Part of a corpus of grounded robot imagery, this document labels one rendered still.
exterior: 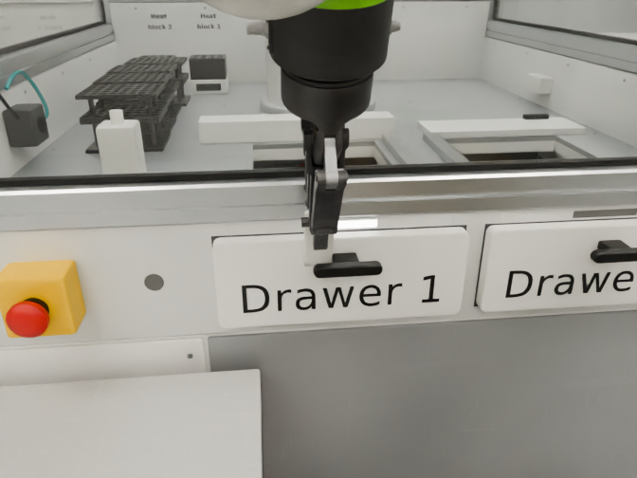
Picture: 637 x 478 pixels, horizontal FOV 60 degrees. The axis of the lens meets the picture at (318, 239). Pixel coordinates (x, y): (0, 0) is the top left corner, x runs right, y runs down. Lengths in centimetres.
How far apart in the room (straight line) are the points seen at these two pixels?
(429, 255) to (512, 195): 12
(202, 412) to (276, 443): 19
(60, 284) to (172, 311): 13
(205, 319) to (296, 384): 15
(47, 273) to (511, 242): 51
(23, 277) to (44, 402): 15
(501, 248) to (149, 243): 40
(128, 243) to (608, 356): 64
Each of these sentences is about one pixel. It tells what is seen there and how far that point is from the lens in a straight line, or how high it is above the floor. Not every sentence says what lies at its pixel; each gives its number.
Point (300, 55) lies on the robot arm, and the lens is 41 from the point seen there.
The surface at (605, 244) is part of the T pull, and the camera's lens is 72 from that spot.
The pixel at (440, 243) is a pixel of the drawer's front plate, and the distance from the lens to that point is 64.
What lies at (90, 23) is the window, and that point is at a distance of 60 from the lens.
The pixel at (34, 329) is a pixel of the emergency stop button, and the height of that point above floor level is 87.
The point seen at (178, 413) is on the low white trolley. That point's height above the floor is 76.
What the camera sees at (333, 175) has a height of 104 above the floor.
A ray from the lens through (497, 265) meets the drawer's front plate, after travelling 68.
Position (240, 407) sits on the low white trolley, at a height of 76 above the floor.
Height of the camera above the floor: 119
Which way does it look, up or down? 25 degrees down
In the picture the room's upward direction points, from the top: straight up
